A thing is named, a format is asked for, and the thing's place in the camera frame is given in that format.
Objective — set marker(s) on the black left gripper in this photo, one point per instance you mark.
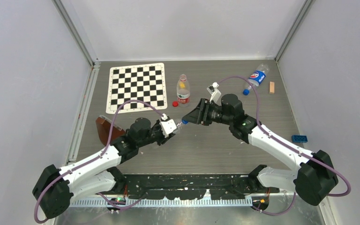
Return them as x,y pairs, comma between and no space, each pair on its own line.
163,139

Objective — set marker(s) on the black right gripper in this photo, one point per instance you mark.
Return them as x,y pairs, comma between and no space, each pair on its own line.
199,115

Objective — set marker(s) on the clear bottle blue label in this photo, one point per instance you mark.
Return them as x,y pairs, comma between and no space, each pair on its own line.
179,125

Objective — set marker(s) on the red bottle cap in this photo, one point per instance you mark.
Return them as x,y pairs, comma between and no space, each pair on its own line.
175,104

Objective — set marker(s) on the clear bottle red label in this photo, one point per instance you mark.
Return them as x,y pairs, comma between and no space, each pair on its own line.
183,95

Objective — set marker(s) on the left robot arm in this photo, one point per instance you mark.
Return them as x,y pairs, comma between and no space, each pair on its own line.
57,188

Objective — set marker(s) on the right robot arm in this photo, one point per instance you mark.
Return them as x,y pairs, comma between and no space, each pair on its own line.
310,174

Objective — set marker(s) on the pepsi bottle blue cap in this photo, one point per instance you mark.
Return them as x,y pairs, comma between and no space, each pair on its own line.
256,78

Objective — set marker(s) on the black white chessboard mat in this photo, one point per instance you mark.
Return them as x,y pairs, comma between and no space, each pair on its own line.
140,82

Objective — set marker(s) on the brown wooden metronome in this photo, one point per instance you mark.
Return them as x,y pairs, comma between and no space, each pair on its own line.
103,125

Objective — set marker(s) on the tan wooden block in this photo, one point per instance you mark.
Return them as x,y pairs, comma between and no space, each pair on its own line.
272,88

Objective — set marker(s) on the blue lego brick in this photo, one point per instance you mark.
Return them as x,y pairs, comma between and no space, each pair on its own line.
299,139

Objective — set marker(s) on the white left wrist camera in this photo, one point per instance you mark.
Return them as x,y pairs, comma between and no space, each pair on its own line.
168,125

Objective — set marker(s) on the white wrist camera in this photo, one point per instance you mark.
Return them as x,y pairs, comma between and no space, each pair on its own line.
168,125
215,93

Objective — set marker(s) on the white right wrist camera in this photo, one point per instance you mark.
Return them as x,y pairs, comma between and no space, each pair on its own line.
215,93

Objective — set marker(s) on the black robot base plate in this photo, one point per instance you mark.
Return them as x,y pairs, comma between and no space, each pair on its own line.
188,186

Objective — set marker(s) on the slotted aluminium rail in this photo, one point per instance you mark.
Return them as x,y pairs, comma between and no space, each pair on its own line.
205,201

